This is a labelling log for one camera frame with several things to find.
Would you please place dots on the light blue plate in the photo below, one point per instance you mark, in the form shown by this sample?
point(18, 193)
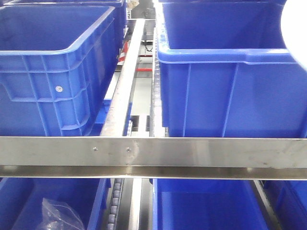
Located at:
point(294, 29)

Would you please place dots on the roller conveyor track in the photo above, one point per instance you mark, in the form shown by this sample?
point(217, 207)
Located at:
point(115, 203)

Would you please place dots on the upper blue crate, right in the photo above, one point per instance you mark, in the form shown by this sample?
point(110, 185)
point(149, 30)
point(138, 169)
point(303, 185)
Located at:
point(225, 70)

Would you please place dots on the blue plastic crate, centre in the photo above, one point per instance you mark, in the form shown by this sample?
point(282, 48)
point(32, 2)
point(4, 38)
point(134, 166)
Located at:
point(190, 204)

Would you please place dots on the blue plastic crate, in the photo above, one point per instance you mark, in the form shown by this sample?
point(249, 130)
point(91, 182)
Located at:
point(21, 200)
point(289, 202)
point(190, 204)

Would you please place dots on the upper blue crate, left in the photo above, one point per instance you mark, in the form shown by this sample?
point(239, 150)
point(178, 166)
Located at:
point(56, 64)

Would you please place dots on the clear plastic bag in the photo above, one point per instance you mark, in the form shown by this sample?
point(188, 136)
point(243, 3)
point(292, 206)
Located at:
point(58, 215)

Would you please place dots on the blue plastic crate, left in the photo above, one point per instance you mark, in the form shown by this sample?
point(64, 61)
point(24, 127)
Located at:
point(21, 200)

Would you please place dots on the blue plastic crate, right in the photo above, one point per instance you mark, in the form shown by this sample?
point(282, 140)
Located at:
point(289, 202)

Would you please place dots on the steel divider rail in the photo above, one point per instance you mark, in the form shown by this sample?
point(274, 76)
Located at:
point(115, 121)

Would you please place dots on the steel upper shelf rail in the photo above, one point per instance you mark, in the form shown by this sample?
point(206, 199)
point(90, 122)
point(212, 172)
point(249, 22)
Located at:
point(133, 157)

